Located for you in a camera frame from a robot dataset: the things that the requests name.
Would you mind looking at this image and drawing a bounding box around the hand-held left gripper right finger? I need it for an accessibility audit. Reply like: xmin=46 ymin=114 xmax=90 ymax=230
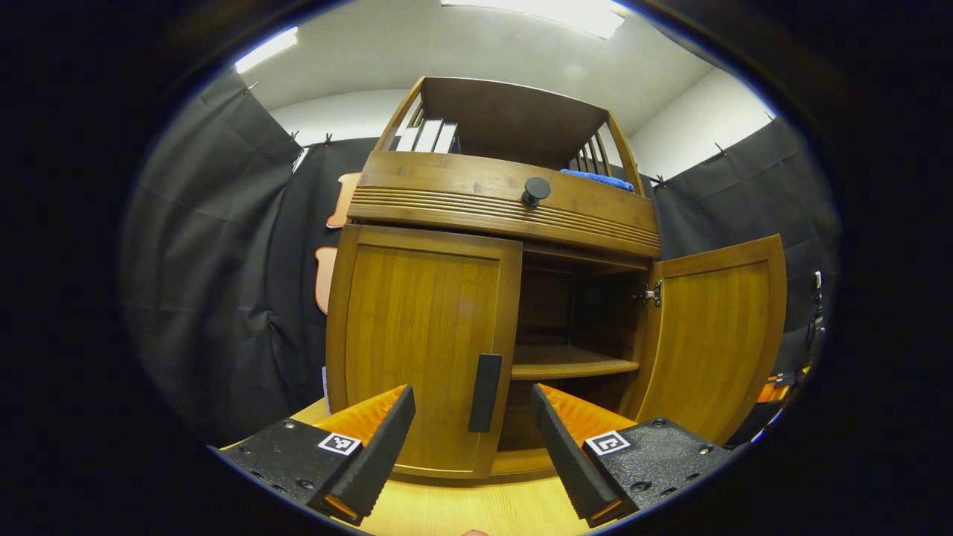
xmin=530 ymin=384 xmax=749 ymax=528

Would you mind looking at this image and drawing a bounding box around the wooden double-door shoe cabinet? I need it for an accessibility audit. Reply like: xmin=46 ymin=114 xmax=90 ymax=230
xmin=325 ymin=76 xmax=788 ymax=481

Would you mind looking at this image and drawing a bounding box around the wooden inner cabinet shelf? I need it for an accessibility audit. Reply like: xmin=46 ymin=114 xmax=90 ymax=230
xmin=511 ymin=344 xmax=641 ymax=381

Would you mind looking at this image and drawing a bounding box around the blue folded cloth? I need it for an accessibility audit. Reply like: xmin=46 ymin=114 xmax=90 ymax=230
xmin=560 ymin=168 xmax=636 ymax=193

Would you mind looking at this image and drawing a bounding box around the small ceiling light panel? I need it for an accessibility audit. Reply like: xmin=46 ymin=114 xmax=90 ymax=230
xmin=235 ymin=26 xmax=299 ymax=74

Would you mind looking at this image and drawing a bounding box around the black backdrop cloth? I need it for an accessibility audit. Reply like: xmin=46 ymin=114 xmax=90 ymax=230
xmin=119 ymin=67 xmax=842 ymax=447

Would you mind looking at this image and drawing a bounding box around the black door handle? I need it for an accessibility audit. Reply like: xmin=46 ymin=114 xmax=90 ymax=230
xmin=468 ymin=354 xmax=503 ymax=433

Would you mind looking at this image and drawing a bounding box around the wooden ribbed cabinet drawer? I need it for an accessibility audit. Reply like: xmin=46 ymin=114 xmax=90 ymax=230
xmin=347 ymin=151 xmax=661 ymax=260

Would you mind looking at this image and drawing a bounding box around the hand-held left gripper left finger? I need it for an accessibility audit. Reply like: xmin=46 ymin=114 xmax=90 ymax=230
xmin=211 ymin=384 xmax=416 ymax=526

